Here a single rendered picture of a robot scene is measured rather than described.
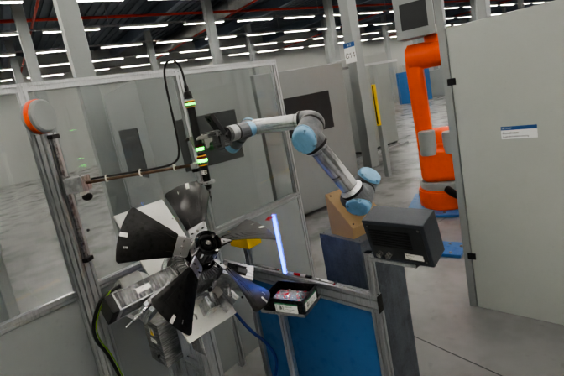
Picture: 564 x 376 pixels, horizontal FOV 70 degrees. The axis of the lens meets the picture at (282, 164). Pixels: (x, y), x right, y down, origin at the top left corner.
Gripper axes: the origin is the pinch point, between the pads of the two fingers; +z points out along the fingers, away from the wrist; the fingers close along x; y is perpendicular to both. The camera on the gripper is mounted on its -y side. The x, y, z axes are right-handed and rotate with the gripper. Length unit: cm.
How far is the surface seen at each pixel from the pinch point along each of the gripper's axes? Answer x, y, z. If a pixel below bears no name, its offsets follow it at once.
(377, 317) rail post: -54, 90, -37
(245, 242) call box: 23, 64, -34
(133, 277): 15, 51, 33
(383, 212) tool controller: -64, 42, -38
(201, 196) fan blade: 10.7, 28.3, -5.4
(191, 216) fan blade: 10.3, 35.4, 2.4
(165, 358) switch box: 26, 100, 24
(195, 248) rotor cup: -3.9, 44.3, 12.6
